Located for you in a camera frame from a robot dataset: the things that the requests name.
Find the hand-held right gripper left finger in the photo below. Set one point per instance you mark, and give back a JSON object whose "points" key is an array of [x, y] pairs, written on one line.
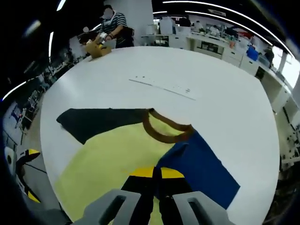
{"points": [[138, 199]]}

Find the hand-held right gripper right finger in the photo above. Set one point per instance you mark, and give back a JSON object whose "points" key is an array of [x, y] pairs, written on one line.
{"points": [[173, 206]]}

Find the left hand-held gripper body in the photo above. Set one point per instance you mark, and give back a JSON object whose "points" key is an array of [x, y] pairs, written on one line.
{"points": [[9, 161]]}

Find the yellow garment with dark sleeves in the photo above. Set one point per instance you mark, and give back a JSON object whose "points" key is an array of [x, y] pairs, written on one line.
{"points": [[105, 152]]}

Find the white lab counter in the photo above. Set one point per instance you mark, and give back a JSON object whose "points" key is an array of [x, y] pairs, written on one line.
{"points": [[248, 64]]}

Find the blue storage bin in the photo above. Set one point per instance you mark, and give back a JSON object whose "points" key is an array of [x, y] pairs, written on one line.
{"points": [[252, 53]]}

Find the white square pillar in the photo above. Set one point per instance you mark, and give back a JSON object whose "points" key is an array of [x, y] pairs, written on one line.
{"points": [[140, 23]]}

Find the long curved ceiling light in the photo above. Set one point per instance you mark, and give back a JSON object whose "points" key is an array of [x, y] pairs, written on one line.
{"points": [[211, 5]]}

